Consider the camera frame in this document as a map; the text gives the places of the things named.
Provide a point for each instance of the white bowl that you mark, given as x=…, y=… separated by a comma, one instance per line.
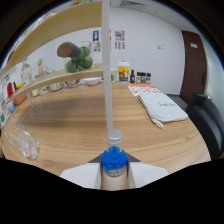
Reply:
x=91, y=81

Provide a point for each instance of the ceiling air vent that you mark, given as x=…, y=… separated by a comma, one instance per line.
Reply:
x=132, y=3

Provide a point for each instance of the black chair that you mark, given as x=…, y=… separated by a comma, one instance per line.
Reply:
x=206, y=126

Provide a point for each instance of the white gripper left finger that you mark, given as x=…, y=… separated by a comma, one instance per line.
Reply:
x=83, y=175

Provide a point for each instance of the white-framed wooden shelf rack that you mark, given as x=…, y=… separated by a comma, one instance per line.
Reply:
x=106, y=66

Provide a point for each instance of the clear bottle with red label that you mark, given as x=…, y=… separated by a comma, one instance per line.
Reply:
x=26, y=75

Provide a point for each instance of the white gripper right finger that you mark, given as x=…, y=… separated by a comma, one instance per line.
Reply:
x=145, y=173

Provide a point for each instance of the green glass jar cork stopper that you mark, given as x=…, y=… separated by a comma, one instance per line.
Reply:
x=78, y=61

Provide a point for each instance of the orange printed paper sheet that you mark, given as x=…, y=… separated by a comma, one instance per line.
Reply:
x=143, y=89

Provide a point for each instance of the clear glass with ice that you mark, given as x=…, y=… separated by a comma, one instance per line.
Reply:
x=26, y=143

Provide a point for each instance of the blue liquid bottle silver cap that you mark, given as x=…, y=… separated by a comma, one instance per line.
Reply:
x=114, y=160

